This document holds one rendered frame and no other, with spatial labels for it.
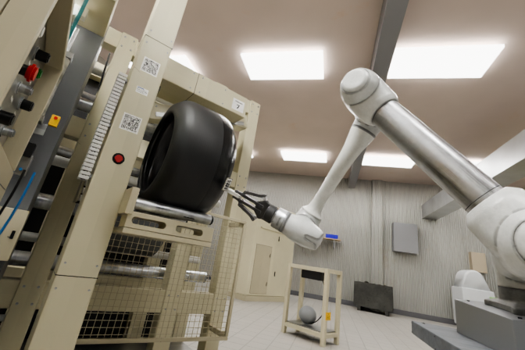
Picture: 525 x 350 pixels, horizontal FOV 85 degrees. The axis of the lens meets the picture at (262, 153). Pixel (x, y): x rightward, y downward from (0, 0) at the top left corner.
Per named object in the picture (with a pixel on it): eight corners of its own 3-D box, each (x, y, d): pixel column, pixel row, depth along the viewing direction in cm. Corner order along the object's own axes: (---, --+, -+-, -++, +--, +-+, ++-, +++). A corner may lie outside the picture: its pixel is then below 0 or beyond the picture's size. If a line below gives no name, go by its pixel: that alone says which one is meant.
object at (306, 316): (323, 347, 308) (328, 269, 336) (280, 331, 349) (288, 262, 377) (339, 344, 331) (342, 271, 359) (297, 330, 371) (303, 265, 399)
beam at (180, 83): (156, 74, 158) (163, 53, 164) (143, 91, 178) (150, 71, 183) (245, 118, 191) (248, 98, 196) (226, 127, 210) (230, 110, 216)
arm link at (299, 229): (278, 237, 113) (284, 231, 125) (314, 258, 109) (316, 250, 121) (291, 212, 112) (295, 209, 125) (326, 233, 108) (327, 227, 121)
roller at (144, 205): (129, 204, 111) (129, 209, 107) (133, 194, 111) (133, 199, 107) (208, 222, 130) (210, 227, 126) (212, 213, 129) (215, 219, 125)
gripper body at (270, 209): (276, 208, 115) (257, 197, 118) (268, 226, 116) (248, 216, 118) (280, 205, 122) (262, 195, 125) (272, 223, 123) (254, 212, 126)
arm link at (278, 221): (279, 235, 114) (266, 227, 115) (283, 230, 122) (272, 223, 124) (289, 215, 113) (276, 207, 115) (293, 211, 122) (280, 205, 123)
